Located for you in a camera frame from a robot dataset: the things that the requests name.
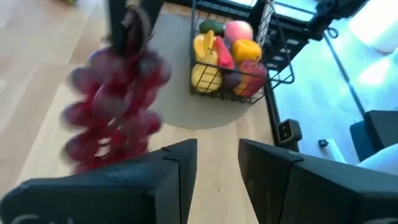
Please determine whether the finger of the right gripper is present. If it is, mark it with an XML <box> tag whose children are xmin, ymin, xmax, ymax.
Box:
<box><xmin>107</xmin><ymin>0</ymin><xmax>128</xmax><ymax>52</ymax></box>
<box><xmin>139</xmin><ymin>0</ymin><xmax>165</xmax><ymax>32</ymax></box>

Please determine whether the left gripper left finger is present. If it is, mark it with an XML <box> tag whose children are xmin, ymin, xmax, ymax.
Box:
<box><xmin>0</xmin><ymin>138</ymin><xmax>198</xmax><ymax>224</ymax></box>

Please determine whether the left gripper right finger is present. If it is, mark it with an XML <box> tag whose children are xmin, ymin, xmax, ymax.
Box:
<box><xmin>238</xmin><ymin>138</ymin><xmax>398</xmax><ymax>224</ymax></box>

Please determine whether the green avocado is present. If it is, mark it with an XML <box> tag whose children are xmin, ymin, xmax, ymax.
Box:
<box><xmin>198</xmin><ymin>19</ymin><xmax>225</xmax><ymax>35</ymax></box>

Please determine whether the dark red grape bunch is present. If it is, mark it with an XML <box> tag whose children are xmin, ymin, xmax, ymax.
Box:
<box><xmin>58</xmin><ymin>6</ymin><xmax>174</xmax><ymax>175</ymax></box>

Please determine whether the black wire basket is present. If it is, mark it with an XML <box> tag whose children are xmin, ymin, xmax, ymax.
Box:
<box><xmin>188</xmin><ymin>0</ymin><xmax>295</xmax><ymax>106</ymax></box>

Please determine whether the pink peach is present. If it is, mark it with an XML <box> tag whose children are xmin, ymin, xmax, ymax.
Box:
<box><xmin>224</xmin><ymin>20</ymin><xmax>254</xmax><ymax>44</ymax></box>

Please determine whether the yellow bell pepper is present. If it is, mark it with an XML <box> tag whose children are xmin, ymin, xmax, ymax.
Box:
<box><xmin>231</xmin><ymin>39</ymin><xmax>262</xmax><ymax>65</ymax></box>

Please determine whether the red yellow apple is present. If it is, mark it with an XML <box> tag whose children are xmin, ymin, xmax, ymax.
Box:
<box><xmin>233</xmin><ymin>60</ymin><xmax>268</xmax><ymax>98</ymax></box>

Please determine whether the office chair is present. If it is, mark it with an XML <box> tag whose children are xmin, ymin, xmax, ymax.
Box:
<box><xmin>317</xmin><ymin>109</ymin><xmax>398</xmax><ymax>164</ymax></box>

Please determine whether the grey round mat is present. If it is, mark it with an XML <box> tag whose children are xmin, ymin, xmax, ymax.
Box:
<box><xmin>147</xmin><ymin>12</ymin><xmax>271</xmax><ymax>130</ymax></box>

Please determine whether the small black table camera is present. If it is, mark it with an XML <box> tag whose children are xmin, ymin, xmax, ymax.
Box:
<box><xmin>275</xmin><ymin>119</ymin><xmax>303</xmax><ymax>144</ymax></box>

